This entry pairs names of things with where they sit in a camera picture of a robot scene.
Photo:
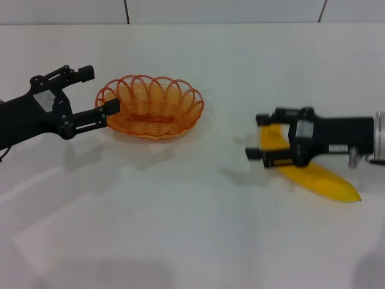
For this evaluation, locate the yellow banana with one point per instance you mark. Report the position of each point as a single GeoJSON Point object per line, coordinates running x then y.
{"type": "Point", "coordinates": [325, 180]}

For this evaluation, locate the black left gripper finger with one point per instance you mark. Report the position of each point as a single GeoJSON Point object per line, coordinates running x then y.
{"type": "Point", "coordinates": [90, 117]}
{"type": "Point", "coordinates": [81, 73]}

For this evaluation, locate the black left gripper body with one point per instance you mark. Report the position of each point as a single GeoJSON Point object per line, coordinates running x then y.
{"type": "Point", "coordinates": [27, 117]}

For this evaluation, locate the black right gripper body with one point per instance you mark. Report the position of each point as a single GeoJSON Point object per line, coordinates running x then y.
{"type": "Point", "coordinates": [337, 135]}

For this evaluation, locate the metal plug on right gripper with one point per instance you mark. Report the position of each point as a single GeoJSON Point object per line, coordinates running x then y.
{"type": "Point", "coordinates": [354, 158]}

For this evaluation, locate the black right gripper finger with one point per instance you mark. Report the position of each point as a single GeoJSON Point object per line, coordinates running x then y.
{"type": "Point", "coordinates": [276, 117]}
{"type": "Point", "coordinates": [270, 156]}

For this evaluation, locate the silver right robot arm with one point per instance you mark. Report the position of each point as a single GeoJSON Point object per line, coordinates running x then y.
{"type": "Point", "coordinates": [379, 135]}

